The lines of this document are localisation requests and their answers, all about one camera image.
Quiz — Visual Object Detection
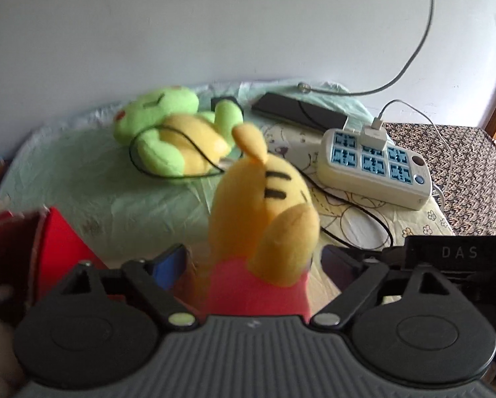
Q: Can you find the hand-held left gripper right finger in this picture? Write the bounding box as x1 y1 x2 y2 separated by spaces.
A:
310 244 456 327

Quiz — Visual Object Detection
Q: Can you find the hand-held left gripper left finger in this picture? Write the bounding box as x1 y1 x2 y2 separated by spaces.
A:
63 244 201 332

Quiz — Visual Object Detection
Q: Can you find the yellow bear plush red shirt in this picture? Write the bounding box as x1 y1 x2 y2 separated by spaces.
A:
196 123 321 316

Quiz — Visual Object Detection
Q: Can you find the red cardboard box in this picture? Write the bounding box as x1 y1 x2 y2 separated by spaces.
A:
0 206 110 328

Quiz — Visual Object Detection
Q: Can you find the brown floral cloth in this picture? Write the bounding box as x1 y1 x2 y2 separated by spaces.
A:
387 122 496 237

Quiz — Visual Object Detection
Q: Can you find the white blue power strip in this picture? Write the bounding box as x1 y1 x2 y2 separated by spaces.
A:
316 128 433 211

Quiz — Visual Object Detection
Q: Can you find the printed pastel bed sheet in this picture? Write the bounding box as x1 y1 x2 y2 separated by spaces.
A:
0 79 456 299

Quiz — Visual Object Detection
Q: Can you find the white charger plug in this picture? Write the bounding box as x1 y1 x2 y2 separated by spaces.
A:
360 128 387 152

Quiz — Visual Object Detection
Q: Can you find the green frog plush yellow belly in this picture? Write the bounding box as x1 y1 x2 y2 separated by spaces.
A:
113 85 245 185

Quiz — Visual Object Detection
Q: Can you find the black phone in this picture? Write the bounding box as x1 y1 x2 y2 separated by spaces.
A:
251 92 350 131

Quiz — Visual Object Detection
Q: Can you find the black cable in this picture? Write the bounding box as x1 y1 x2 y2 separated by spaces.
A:
129 99 394 251

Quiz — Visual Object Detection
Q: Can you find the white charging cable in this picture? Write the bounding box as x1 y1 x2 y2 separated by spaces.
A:
372 99 452 208

